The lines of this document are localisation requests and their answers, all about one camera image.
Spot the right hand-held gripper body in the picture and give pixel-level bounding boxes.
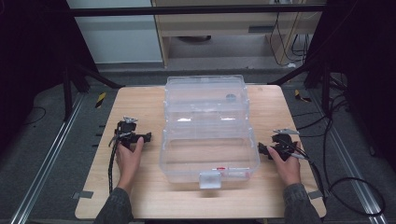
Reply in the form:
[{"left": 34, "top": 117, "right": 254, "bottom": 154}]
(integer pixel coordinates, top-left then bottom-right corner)
[{"left": 270, "top": 128, "right": 303, "bottom": 162}]

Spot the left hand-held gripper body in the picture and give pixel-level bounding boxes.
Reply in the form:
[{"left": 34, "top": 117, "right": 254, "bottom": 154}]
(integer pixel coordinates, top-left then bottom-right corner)
[{"left": 108, "top": 116, "right": 140, "bottom": 149}]

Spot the clear plastic storage box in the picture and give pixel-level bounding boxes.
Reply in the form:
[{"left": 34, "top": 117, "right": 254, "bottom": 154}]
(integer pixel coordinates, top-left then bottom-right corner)
[{"left": 159, "top": 74, "right": 262, "bottom": 190}]

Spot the person's right hand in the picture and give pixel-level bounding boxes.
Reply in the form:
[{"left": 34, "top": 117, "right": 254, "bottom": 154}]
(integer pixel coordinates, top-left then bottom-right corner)
[{"left": 266, "top": 141, "right": 303, "bottom": 188}]

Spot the person's left hand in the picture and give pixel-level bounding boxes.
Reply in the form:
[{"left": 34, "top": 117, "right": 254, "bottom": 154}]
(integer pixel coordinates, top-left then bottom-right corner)
[{"left": 115, "top": 136, "right": 145, "bottom": 189}]

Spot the red and white marker pen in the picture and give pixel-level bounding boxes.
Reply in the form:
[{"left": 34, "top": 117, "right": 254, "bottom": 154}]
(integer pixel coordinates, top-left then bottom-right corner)
[{"left": 211, "top": 166, "right": 251, "bottom": 173}]

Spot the yellow and black tape strip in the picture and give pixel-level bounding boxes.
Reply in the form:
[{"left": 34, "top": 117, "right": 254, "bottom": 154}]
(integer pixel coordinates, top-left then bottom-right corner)
[{"left": 293, "top": 89, "right": 312, "bottom": 104}]

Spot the grey tape piece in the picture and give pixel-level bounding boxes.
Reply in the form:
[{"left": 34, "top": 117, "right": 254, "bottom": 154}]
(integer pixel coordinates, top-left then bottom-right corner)
[
  {"left": 307, "top": 189, "right": 325, "bottom": 201},
  {"left": 72, "top": 190, "right": 94, "bottom": 200}
]

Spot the black metal stand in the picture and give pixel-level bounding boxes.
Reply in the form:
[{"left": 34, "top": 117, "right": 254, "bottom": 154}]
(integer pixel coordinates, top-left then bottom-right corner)
[
  {"left": 267, "top": 59, "right": 348, "bottom": 117},
  {"left": 62, "top": 60, "right": 125, "bottom": 122}
]

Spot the white cabinet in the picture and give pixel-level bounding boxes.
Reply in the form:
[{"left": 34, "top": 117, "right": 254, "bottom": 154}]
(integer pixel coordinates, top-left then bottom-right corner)
[{"left": 65, "top": 0, "right": 164, "bottom": 64}]

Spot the black curtain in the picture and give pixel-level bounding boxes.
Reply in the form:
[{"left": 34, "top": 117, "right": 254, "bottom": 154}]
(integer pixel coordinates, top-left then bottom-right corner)
[
  {"left": 0, "top": 0, "right": 100, "bottom": 157},
  {"left": 303, "top": 0, "right": 396, "bottom": 175}
]

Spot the light wooden desk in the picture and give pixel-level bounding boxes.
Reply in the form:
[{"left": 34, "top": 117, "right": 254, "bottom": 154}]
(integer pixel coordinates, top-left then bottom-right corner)
[{"left": 151, "top": 0, "right": 326, "bottom": 68}]

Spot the black smooth gripper cable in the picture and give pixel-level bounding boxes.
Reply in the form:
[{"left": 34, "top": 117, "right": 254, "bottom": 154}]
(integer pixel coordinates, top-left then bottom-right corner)
[{"left": 279, "top": 138, "right": 328, "bottom": 203}]

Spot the yellow-handled tool on floor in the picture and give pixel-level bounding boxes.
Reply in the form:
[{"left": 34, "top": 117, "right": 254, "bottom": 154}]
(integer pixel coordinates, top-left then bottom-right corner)
[{"left": 94, "top": 91, "right": 107, "bottom": 109}]

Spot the black spiral-wrapped gripper cable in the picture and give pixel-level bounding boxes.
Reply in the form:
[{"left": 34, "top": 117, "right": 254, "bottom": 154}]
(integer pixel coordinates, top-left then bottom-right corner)
[{"left": 106, "top": 136, "right": 121, "bottom": 194}]

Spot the aluminium floor rail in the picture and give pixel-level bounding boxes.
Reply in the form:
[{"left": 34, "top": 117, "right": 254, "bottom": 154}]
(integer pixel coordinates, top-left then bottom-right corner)
[
  {"left": 8, "top": 92, "right": 86, "bottom": 224},
  {"left": 306, "top": 90, "right": 390, "bottom": 224}
]

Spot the black looped floor cable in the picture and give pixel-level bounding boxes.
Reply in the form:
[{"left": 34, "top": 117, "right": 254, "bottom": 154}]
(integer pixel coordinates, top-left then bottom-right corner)
[{"left": 321, "top": 92, "right": 387, "bottom": 217}]

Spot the black hanging cables bundle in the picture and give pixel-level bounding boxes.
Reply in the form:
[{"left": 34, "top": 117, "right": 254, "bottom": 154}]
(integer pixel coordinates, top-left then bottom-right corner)
[{"left": 268, "top": 0, "right": 312, "bottom": 67}]

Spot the black horizontal frame bar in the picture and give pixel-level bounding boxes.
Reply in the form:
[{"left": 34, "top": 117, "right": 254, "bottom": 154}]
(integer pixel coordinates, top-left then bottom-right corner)
[{"left": 66, "top": 3, "right": 328, "bottom": 17}]

